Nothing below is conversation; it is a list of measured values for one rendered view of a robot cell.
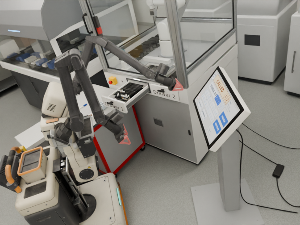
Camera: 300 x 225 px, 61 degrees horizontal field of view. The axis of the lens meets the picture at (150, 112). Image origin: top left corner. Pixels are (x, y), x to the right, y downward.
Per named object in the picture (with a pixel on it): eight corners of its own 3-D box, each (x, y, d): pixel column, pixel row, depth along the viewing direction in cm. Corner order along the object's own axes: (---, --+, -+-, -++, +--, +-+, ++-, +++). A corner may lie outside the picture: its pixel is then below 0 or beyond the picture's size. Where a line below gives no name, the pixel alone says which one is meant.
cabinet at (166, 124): (199, 169, 257) (189, 104, 211) (127, 139, 319) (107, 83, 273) (239, 115, 309) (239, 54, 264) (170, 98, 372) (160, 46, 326)
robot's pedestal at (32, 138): (61, 203, 259) (25, 150, 216) (48, 189, 279) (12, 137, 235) (85, 183, 274) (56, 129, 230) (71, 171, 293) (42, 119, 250)
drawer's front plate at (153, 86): (178, 101, 215) (176, 90, 209) (152, 94, 233) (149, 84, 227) (179, 100, 216) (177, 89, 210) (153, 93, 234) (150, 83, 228)
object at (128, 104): (126, 110, 218) (124, 104, 214) (106, 104, 233) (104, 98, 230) (154, 86, 240) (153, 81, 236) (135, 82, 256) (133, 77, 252)
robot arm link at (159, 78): (152, 79, 173) (154, 81, 168) (156, 70, 171) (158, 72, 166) (161, 83, 175) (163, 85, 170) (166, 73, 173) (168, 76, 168)
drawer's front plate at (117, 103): (126, 113, 217) (123, 103, 210) (104, 106, 234) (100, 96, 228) (128, 112, 218) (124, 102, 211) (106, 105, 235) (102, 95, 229)
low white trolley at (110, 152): (113, 185, 264) (88, 129, 220) (78, 163, 301) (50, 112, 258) (148, 149, 296) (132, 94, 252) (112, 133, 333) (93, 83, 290)
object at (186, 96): (189, 104, 212) (186, 89, 204) (107, 83, 274) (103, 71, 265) (237, 54, 265) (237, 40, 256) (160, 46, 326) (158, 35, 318)
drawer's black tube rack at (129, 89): (129, 104, 225) (127, 98, 221) (115, 100, 235) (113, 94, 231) (144, 91, 237) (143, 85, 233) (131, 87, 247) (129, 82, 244)
